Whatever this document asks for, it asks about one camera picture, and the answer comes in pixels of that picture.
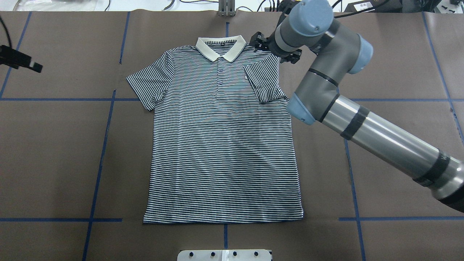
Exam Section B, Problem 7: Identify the striped polo shirt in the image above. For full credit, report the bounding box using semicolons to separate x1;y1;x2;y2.
127;35;304;224

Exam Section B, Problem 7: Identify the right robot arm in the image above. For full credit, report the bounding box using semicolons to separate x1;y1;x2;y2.
266;0;464;212

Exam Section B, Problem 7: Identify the aluminium frame post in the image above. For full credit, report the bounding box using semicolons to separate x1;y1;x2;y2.
217;0;236;17

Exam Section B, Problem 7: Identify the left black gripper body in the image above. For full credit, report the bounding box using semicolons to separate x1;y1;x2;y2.
0;45;43;73

